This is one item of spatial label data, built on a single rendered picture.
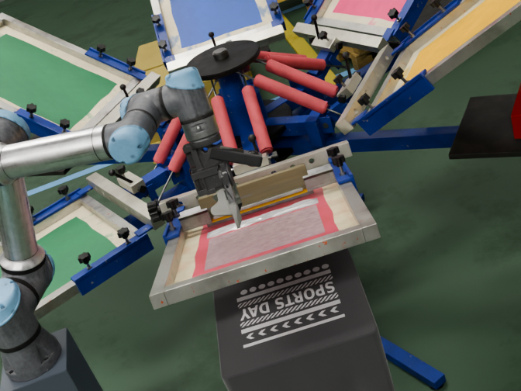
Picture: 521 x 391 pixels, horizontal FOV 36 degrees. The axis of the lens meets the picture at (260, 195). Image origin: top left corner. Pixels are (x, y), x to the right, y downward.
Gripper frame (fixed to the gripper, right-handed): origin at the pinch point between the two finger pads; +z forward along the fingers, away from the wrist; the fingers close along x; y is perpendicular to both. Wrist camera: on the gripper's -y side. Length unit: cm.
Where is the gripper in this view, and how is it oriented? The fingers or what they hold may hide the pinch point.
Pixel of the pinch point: (242, 218)
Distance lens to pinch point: 178.5
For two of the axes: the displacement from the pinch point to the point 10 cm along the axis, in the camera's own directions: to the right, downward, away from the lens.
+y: -9.5, 3.1, 0.6
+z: 3.1, 9.2, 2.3
